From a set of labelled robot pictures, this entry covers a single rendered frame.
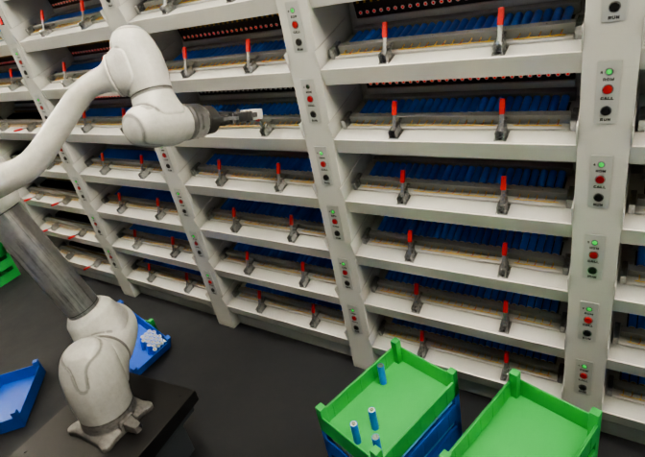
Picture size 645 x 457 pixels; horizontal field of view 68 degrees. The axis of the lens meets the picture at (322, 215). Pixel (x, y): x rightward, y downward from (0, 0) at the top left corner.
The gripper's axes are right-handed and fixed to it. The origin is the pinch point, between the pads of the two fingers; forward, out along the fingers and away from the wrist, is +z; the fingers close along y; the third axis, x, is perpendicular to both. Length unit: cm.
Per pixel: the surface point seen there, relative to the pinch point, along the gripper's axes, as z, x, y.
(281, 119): 9.4, -2.3, 3.7
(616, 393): 29, -79, 98
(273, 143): 5.1, -9.1, 3.1
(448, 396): -9, -68, 64
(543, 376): 28, -79, 80
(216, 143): 5.4, -9.7, -21.5
